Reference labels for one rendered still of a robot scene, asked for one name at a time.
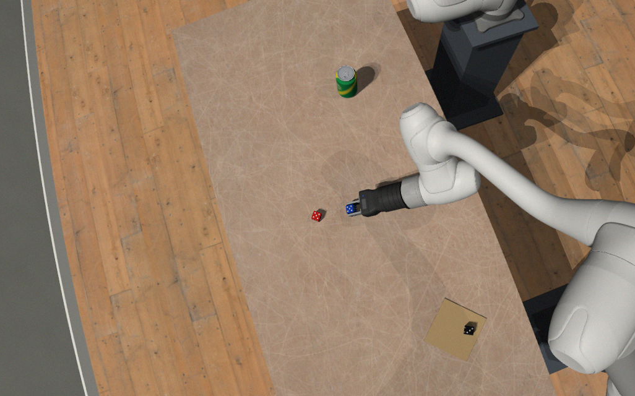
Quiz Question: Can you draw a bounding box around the green soda can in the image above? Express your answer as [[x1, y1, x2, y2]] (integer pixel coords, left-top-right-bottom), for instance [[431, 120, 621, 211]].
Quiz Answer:
[[335, 66, 358, 98]]

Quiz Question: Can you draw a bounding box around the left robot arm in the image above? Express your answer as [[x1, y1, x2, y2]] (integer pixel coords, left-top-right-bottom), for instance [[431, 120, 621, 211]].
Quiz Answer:
[[399, 102, 635, 396]]

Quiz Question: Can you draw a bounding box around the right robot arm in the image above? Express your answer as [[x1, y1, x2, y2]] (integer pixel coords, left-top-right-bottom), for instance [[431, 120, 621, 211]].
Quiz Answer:
[[406, 0, 524, 33]]

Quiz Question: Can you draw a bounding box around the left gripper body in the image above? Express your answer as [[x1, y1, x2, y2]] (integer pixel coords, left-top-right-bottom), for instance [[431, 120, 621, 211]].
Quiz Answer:
[[359, 174, 427, 217]]

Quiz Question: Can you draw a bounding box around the tan square mat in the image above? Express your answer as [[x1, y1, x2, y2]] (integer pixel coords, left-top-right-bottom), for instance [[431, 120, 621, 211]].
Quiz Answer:
[[424, 298, 486, 362]]

